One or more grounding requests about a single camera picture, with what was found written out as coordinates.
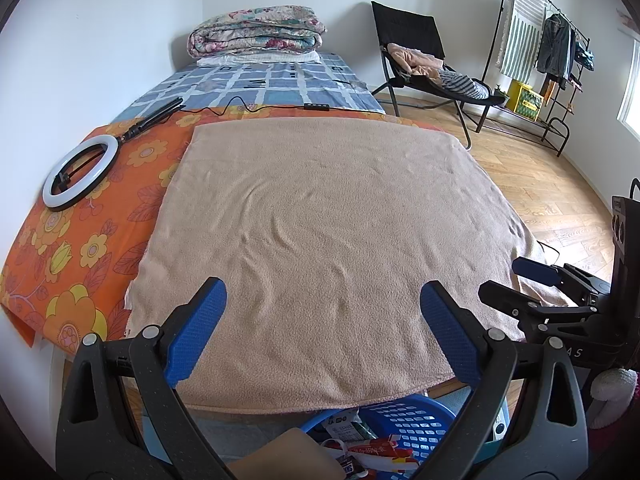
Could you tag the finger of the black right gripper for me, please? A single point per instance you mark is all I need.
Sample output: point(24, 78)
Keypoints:
point(535, 321)

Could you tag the dark chocolate bar wrapper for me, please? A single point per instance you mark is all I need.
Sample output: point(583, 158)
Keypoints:
point(352, 468)

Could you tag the red cardboard box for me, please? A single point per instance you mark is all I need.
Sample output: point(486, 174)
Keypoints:
point(377, 454)

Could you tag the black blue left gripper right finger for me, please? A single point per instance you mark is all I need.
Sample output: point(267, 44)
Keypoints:
point(547, 438)

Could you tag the yellow crate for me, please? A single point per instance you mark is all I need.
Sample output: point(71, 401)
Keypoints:
point(524, 101)

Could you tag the black folding chair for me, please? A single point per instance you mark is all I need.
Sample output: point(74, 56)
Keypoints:
point(417, 31)

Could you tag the white gloved right hand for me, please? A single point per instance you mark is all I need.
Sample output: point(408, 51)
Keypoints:
point(615, 390)

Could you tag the white ring light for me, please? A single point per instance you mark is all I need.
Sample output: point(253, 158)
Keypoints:
point(79, 172)

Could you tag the clothes on chair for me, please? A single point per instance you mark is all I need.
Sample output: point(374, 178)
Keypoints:
point(416, 63)

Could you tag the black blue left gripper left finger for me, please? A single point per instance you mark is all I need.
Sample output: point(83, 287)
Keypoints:
point(97, 436)

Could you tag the orange floral bedsheet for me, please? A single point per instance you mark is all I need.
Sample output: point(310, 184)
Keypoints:
point(67, 271)

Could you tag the beige fleece blanket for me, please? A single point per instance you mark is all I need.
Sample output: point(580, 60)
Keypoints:
point(324, 231)

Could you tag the folded floral quilt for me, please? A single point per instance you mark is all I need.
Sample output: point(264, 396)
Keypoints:
point(283, 29)

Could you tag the blue plastic basket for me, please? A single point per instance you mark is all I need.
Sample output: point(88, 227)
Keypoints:
point(415, 424)

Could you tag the black clothes rack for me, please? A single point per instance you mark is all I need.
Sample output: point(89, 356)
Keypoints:
point(536, 43)

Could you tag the blue checkered bedsheet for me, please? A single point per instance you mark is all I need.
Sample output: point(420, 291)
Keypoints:
point(328, 81)

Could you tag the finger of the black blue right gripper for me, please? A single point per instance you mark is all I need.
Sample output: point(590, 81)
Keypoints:
point(536, 271)

